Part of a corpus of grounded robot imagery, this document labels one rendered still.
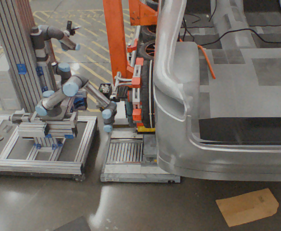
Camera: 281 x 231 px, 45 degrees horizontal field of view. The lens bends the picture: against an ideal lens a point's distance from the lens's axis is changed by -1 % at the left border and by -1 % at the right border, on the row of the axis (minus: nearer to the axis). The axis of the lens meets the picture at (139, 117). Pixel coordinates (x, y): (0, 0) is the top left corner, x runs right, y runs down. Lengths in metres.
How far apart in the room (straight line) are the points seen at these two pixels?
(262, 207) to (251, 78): 1.23
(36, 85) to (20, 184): 1.14
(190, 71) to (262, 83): 0.72
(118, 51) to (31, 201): 1.78
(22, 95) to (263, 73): 2.31
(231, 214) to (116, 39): 2.04
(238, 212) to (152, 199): 0.83
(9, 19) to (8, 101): 0.85
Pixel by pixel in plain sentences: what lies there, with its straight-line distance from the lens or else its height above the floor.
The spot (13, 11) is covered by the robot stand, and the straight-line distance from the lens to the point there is 3.08.
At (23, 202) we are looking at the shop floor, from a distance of 3.75.
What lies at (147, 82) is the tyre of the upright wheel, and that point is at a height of 1.12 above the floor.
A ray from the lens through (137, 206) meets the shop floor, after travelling 3.44.
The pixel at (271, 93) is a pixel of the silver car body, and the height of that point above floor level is 0.98.
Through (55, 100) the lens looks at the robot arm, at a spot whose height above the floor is 1.11.
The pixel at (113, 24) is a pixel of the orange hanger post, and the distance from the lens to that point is 3.47.
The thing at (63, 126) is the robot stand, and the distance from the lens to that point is 3.34.
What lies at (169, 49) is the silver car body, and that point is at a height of 1.69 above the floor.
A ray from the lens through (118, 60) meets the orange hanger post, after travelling 3.66.
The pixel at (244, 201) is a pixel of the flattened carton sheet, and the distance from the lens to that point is 3.53.
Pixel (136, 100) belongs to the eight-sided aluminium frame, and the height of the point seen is 0.97.
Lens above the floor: 2.77
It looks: 39 degrees down
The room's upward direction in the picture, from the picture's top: 5 degrees counter-clockwise
